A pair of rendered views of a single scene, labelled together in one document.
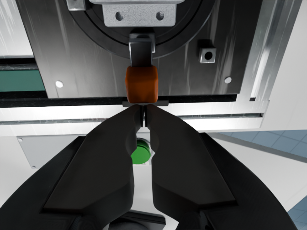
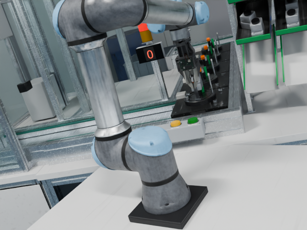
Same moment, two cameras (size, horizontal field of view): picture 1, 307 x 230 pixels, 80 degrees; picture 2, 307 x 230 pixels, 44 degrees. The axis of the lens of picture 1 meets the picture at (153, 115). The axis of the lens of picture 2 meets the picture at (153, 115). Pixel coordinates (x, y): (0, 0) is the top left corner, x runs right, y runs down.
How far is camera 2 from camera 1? 1.63 m
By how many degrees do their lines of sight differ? 101
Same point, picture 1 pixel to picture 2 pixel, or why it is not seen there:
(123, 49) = (193, 101)
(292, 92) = (274, 127)
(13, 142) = not seen: hidden behind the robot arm
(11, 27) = not seen: hidden behind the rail
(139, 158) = (193, 119)
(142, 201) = (190, 181)
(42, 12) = (178, 106)
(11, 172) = (117, 174)
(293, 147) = not seen: outside the picture
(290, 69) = (268, 123)
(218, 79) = (219, 104)
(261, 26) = (230, 99)
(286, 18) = (236, 98)
